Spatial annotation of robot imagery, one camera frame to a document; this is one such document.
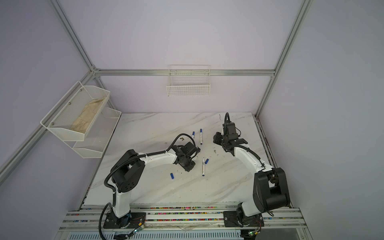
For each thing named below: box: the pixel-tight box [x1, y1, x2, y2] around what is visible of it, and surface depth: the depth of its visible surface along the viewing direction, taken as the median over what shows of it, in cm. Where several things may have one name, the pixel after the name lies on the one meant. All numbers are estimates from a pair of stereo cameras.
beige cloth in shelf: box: [70, 97, 106, 134], surface depth 80 cm
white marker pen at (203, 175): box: [202, 157, 205, 177], surface depth 93 cm
